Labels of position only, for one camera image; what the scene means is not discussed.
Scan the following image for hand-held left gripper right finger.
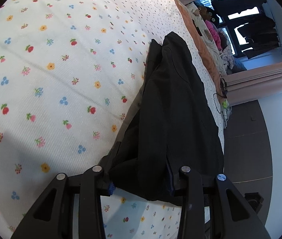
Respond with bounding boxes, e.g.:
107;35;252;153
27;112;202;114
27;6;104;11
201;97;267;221
166;161;272;239

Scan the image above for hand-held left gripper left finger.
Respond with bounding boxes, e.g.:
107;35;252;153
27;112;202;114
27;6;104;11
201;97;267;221
11;141;121;239

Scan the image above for black garment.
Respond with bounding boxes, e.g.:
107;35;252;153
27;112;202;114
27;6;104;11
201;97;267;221
106;31;225;208

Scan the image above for blue clothes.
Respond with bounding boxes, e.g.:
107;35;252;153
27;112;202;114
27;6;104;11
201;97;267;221
231;57;248;72

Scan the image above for pile of clothes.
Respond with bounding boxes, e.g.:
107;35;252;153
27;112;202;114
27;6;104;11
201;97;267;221
186;2;231;76

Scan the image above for floral patterned clothes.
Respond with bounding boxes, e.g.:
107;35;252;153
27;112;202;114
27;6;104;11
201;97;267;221
218;30;234;66

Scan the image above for pink clothes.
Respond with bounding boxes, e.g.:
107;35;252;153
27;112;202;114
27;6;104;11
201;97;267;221
204;20;222;48

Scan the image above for hanging dark clothes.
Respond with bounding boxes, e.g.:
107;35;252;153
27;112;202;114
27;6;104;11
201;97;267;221
212;0;282;58

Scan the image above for black box on floor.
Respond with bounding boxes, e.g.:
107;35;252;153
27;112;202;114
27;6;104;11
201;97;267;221
243;192;265;214

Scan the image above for white box with small parts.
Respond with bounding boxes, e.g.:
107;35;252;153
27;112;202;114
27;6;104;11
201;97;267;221
220;100;233;129

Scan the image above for small black device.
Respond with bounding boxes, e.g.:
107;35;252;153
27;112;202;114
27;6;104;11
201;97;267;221
219;78;229;99

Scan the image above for white floral bed sheet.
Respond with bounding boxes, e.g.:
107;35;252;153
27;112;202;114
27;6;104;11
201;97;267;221
0;0;226;239

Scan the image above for orange-brown blanket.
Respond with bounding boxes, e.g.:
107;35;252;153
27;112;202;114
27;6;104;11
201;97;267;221
156;0;223;90

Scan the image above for black cable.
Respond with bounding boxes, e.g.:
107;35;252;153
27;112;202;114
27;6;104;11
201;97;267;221
213;78;229;120

